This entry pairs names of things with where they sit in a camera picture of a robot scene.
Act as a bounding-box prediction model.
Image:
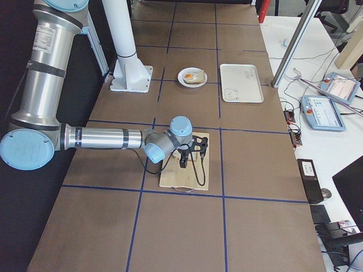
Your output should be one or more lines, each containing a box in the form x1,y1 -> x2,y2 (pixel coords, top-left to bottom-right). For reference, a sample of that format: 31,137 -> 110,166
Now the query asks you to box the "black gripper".
179,148 -> 190,168

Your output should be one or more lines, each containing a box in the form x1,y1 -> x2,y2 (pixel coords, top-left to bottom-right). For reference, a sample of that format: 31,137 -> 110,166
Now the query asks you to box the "brown bread slice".
172,150 -> 199,162

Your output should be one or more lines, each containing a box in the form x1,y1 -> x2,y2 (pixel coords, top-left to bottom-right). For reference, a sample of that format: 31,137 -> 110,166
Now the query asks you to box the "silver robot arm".
1,1 -> 194,171

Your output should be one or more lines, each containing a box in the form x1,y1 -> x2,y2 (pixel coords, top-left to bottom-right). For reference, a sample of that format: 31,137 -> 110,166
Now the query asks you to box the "bread slice on plate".
184,70 -> 205,84

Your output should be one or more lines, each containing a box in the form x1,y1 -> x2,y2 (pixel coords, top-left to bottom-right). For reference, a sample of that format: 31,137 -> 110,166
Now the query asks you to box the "white round plate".
178,67 -> 208,88

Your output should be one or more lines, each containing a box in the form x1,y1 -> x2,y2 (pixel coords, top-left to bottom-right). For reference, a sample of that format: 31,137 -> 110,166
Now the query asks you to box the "light wooden cutting board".
159,133 -> 209,192

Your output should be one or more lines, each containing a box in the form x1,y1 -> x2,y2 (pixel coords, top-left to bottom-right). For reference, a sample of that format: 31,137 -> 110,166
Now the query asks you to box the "fried egg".
183,73 -> 196,81

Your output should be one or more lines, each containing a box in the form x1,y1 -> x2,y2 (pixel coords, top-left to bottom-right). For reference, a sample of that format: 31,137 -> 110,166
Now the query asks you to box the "cream bear serving tray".
220,63 -> 264,103

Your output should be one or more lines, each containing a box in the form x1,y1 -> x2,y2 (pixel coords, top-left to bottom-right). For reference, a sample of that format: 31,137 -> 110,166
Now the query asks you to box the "lower orange black connector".
289,129 -> 302,147

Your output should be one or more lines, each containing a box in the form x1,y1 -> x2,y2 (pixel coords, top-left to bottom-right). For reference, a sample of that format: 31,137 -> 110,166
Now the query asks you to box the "orange black connector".
283,110 -> 296,125
289,129 -> 302,147

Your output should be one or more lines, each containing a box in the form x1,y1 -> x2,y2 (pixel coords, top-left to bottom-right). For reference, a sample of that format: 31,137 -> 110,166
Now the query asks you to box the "upper orange black connector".
283,110 -> 296,125

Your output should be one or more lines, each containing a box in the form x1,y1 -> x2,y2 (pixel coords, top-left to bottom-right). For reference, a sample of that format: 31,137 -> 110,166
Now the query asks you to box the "black rectangular box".
297,159 -> 324,205

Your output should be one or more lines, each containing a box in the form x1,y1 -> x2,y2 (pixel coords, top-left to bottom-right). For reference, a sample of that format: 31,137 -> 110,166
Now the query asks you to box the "near blue teach pendant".
301,95 -> 346,132

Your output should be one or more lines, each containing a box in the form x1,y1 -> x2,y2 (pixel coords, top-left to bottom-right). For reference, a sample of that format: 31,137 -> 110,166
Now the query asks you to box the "blue teach pendant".
301,95 -> 346,132
320,72 -> 360,105

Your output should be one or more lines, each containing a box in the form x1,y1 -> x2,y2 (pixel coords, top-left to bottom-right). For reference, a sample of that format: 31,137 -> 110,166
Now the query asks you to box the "black monitor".
332,160 -> 362,230

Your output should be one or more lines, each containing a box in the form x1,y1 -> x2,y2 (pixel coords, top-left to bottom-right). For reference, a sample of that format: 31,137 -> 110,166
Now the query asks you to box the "far blue teach pendant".
320,72 -> 360,105

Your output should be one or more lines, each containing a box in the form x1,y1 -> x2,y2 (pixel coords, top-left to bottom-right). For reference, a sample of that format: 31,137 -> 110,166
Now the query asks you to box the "white pedestal column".
102,0 -> 153,93

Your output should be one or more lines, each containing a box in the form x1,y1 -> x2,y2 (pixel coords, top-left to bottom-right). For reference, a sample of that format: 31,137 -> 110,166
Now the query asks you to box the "aluminium frame post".
272,0 -> 322,88

